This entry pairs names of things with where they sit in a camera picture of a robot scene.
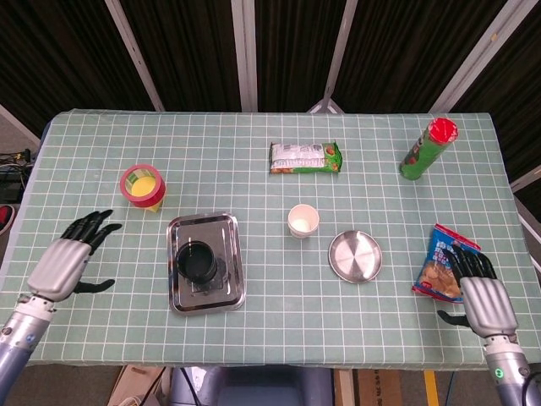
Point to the black cup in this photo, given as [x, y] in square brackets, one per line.
[196, 262]

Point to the white frame post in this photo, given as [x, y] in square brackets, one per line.
[245, 55]
[135, 55]
[477, 51]
[338, 51]

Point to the red tape roll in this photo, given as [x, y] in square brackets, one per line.
[158, 192]

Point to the black pleated curtain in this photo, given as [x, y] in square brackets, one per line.
[190, 51]

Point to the green checkered tablecloth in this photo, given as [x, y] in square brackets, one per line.
[274, 321]

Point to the white frame bar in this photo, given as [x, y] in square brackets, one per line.
[528, 177]
[17, 122]

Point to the cardboard box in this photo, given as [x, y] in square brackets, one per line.
[376, 389]
[131, 380]

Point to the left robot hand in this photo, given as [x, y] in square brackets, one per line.
[59, 266]

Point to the green chips can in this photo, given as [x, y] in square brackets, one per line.
[422, 156]

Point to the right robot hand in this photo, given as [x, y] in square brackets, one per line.
[488, 304]

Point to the red object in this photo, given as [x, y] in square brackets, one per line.
[5, 217]

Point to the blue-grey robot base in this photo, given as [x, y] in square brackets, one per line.
[262, 389]

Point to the rectangular steel tray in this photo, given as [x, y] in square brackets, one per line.
[203, 302]

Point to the round steel plate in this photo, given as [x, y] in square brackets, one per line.
[355, 256]

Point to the blue snack bag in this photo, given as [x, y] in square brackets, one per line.
[439, 270]

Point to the green biscuit packet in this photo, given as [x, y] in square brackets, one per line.
[304, 158]

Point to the white paper cup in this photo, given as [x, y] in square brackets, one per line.
[302, 220]

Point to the wooden table leg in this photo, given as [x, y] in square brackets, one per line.
[344, 387]

